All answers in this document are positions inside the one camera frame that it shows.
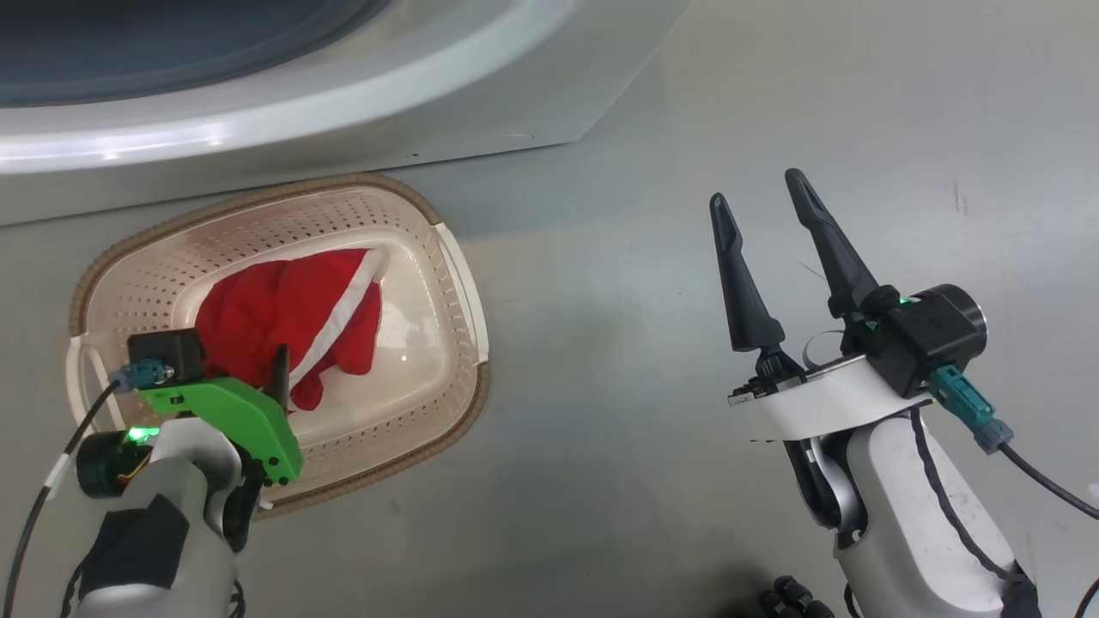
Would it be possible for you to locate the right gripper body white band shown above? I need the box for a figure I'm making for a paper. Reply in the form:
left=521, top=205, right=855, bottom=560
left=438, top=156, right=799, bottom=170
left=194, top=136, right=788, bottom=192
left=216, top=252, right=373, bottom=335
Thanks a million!
left=728, top=283, right=988, bottom=442

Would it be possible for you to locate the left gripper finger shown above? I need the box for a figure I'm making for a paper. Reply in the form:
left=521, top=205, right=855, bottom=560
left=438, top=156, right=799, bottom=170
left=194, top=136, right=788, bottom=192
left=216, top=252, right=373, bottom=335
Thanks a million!
left=272, top=343, right=293, bottom=409

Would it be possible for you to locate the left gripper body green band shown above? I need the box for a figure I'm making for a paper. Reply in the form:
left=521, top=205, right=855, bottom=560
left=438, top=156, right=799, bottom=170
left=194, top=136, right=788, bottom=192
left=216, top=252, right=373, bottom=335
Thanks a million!
left=76, top=376, right=304, bottom=500

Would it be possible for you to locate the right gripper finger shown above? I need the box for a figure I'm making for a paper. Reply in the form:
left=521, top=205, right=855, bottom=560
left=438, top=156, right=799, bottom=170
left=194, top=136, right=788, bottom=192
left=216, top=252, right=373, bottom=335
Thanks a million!
left=708, top=192, right=804, bottom=379
left=784, top=168, right=881, bottom=323

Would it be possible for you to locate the red garment with white trim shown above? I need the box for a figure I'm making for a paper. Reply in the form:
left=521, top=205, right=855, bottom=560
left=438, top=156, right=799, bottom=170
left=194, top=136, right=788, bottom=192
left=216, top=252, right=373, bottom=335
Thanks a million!
left=195, top=247, right=385, bottom=413

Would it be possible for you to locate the cream perforated laundry basket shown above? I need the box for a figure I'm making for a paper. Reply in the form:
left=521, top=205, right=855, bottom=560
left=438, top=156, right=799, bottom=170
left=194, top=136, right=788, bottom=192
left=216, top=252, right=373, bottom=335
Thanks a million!
left=67, top=172, right=492, bottom=516

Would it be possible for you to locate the white front-load washing machine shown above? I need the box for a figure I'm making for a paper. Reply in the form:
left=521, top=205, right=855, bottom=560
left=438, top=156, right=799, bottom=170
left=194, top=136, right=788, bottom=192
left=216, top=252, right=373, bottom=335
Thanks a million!
left=0, top=0, right=692, bottom=228

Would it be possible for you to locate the black ribbed connector cluster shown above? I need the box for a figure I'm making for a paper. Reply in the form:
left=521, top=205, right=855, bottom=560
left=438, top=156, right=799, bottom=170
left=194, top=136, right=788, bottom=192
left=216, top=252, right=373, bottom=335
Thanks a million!
left=760, top=575, right=838, bottom=618

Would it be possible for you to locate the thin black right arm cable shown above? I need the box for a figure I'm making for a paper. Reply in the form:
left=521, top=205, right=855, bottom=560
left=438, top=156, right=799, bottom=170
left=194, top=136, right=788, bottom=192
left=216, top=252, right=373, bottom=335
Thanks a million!
left=908, top=409, right=1031, bottom=593

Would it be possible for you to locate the right camera cable teal plug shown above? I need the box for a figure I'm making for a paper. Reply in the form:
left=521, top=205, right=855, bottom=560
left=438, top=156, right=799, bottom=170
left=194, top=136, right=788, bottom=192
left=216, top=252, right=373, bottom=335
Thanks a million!
left=930, top=365, right=1099, bottom=520

